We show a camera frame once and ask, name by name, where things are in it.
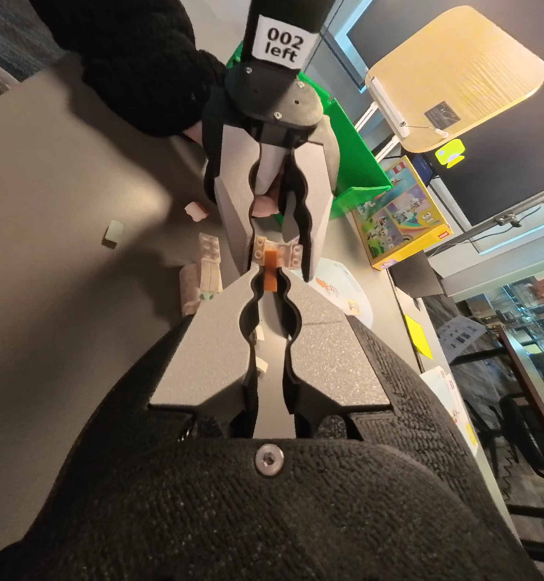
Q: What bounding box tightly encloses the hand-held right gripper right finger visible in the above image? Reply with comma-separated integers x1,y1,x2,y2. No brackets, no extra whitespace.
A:
275,268,392,438

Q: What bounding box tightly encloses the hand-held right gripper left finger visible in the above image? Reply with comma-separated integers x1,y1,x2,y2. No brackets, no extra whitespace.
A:
148,268,261,438

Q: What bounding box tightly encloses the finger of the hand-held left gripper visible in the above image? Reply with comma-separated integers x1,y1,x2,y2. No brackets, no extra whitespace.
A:
204,120,260,277
281,119,338,283

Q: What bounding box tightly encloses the white lego assembly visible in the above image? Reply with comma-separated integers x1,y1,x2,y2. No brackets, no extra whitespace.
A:
253,235,305,273

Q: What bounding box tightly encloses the orange lego piece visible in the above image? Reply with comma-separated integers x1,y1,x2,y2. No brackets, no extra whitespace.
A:
263,242,292,292

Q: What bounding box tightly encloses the lego instruction booklet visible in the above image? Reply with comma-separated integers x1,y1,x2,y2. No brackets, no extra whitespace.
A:
315,258,373,325

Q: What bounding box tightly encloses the beige lego piece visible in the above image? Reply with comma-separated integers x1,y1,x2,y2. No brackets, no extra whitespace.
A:
180,264,200,317

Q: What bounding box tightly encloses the white green lego build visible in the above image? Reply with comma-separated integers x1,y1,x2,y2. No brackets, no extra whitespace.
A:
197,232,223,302

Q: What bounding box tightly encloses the colourful lego set box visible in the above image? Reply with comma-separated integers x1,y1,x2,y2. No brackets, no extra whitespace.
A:
349,155,454,271

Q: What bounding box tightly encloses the pale green lego brick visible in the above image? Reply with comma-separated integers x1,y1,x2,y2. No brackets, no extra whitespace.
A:
101,220,125,249

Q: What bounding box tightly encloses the person's left hand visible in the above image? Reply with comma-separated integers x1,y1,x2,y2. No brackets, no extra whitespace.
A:
253,175,285,219

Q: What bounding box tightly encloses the green plastic tray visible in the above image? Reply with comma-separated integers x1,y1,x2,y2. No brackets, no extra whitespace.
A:
226,41,393,225

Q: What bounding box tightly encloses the yellow sticky note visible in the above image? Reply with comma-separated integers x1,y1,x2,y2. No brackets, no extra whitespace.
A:
404,314,434,359

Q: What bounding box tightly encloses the black sheet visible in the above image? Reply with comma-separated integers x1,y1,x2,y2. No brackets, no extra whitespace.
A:
387,250,444,299

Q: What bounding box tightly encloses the white printed sheet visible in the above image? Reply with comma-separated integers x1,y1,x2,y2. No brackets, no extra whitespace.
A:
419,365,480,457

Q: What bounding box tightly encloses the printed paper sheet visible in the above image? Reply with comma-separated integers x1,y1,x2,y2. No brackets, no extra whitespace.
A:
437,315,487,365

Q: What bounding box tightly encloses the light wooden panel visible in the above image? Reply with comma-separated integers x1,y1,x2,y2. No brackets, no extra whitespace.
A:
365,5,544,153

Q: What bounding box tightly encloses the black office chair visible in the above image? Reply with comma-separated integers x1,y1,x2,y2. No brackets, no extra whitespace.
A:
474,390,544,482

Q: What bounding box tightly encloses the brown wooden table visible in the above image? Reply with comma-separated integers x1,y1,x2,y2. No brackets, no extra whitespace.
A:
498,324,544,455

